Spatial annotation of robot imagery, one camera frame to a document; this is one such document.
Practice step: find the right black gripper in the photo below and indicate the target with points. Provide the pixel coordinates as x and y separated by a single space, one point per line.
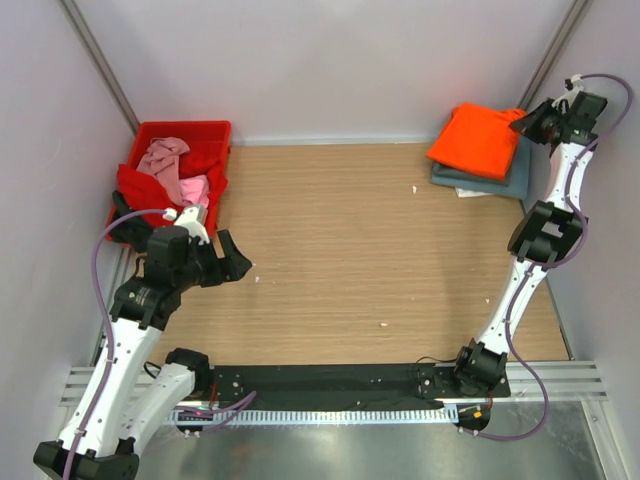
528 124

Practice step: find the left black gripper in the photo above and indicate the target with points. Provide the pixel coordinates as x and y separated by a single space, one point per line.
230 267

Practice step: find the orange t shirt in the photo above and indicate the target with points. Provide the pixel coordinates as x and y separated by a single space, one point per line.
478 140

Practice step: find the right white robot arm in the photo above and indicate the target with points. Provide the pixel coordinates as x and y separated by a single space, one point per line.
549 235

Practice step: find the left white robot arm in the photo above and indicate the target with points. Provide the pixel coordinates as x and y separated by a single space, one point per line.
109 431

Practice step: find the folded blue t shirt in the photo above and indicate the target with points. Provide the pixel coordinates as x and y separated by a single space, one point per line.
518 177

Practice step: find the light pink t shirt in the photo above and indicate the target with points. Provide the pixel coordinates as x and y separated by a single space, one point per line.
194 191

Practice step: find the folded white t shirt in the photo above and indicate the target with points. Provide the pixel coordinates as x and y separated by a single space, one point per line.
465 193

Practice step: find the black t shirt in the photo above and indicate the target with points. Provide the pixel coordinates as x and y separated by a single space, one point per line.
134 232

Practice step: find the folded grey t shirt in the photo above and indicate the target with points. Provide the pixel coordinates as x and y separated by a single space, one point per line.
455 174

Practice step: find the red t shirt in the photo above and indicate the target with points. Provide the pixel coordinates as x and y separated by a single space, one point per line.
142 191

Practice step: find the red plastic bin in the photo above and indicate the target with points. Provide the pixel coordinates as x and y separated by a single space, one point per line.
209 137

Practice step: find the dusty pink t shirt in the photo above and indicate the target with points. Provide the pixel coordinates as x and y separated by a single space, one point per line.
161 161

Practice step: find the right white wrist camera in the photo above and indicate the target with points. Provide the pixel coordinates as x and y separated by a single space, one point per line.
573 86

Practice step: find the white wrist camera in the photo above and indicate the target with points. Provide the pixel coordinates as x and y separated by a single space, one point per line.
573 86
192 218

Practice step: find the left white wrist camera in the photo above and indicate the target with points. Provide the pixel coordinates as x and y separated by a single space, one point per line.
192 218

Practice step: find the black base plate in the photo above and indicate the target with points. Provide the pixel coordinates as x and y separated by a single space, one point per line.
352 387

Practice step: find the grey slotted cable duct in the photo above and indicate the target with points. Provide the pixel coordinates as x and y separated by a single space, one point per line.
255 418

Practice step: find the aluminium frame rail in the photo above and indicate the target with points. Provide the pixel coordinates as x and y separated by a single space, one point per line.
563 380

